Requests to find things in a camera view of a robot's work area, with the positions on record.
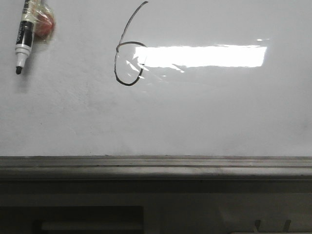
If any red magnet under tape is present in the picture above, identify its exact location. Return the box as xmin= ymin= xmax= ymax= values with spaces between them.
xmin=34 ymin=1 xmax=56 ymax=44

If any grey cabinet below whiteboard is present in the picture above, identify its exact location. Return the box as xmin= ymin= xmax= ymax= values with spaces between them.
xmin=0 ymin=180 xmax=312 ymax=234

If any aluminium whiteboard tray rail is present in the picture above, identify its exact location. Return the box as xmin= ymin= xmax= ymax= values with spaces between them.
xmin=0 ymin=156 xmax=312 ymax=181

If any black white whiteboard marker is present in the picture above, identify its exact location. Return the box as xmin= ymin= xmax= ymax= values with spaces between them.
xmin=15 ymin=0 xmax=41 ymax=75

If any white whiteboard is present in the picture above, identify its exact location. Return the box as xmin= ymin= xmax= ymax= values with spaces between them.
xmin=0 ymin=0 xmax=312 ymax=156

